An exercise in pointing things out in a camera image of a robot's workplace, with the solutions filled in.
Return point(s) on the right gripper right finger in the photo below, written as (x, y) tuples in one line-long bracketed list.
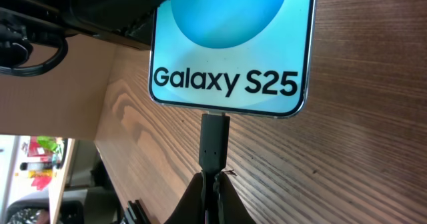
[(231, 209)]

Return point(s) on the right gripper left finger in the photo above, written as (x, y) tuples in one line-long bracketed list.
[(190, 209)]

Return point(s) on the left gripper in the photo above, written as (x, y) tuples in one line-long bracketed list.
[(123, 22)]

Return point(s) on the Galaxy S25 smartphone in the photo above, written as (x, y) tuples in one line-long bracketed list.
[(236, 56)]

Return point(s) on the black aluminium base frame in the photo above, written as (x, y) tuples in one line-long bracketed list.
[(135, 214)]

